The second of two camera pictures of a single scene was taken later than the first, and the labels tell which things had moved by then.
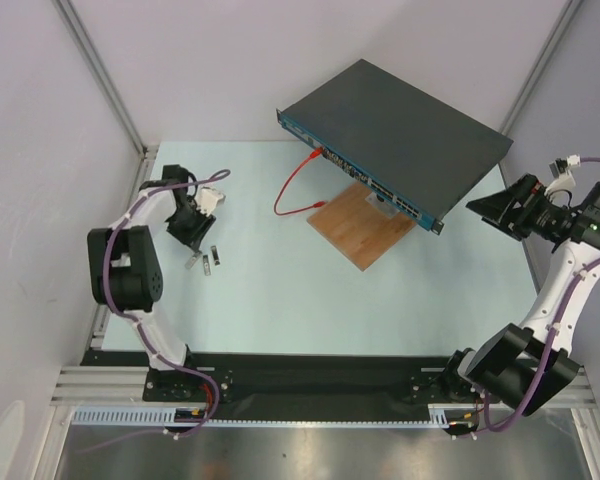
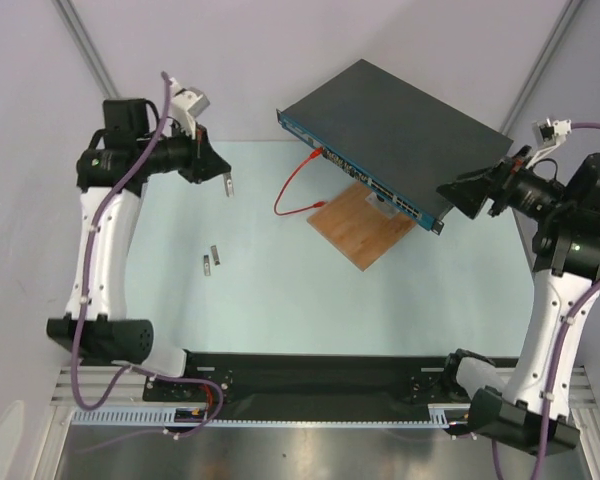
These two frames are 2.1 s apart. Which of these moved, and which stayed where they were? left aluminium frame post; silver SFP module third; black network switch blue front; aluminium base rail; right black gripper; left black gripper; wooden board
Moved: right black gripper; left black gripper
Stayed: silver SFP module third; black network switch blue front; aluminium base rail; left aluminium frame post; wooden board
